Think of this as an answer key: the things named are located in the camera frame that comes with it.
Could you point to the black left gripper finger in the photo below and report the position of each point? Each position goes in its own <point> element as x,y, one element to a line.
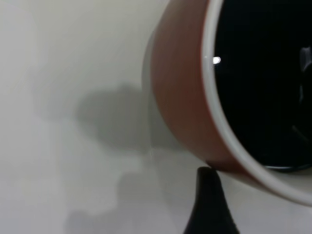
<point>209,207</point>

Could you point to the red mug with white interior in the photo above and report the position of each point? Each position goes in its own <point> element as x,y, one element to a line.
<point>180,97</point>

